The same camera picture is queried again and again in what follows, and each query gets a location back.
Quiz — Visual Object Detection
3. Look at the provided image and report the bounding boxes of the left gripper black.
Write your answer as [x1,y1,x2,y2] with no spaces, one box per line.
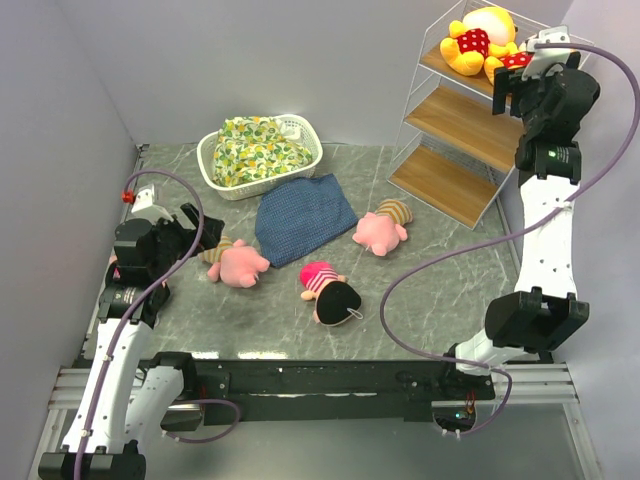
[148,202,223,278]

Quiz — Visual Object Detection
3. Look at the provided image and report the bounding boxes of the white wire wooden shelf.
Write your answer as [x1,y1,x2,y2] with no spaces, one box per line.
[389,1,547,229]

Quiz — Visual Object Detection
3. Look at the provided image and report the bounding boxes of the yellow bear plush polka dot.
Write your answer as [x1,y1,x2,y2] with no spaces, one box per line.
[439,6,518,77]

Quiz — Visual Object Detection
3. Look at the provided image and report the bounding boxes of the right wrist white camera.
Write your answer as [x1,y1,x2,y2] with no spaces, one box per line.
[520,25,572,75]

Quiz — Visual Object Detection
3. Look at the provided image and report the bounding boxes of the lemon print cloth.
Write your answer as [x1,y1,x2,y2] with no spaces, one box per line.
[212,116,314,188]

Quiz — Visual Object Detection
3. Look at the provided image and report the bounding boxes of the black-haired doll pink skirt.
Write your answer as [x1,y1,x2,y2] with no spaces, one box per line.
[299,261,363,327]

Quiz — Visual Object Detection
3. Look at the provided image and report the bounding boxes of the pink pig plush striped shirt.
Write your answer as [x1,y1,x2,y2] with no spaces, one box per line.
[352,199,413,257]

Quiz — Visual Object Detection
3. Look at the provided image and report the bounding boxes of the white plastic laundry basket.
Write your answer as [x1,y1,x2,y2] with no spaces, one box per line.
[197,114,323,201]

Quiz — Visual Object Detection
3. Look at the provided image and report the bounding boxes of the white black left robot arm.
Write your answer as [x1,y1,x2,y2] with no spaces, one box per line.
[37,200,202,479]

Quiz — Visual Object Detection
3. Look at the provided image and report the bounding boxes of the blue checkered cloth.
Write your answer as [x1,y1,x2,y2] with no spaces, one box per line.
[255,174,358,268]

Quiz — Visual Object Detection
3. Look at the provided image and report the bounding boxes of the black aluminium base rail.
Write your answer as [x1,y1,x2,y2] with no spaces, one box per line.
[49,349,581,431]

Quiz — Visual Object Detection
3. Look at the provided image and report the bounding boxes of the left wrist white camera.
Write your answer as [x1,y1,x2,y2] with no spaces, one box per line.
[122,184,173,223]

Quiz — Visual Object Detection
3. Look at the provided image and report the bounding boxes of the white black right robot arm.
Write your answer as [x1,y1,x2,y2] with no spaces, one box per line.
[202,63,600,399]

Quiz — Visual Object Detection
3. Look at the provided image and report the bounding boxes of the wrist white camera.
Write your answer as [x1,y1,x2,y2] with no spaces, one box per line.
[122,184,173,223]
[520,25,572,75]

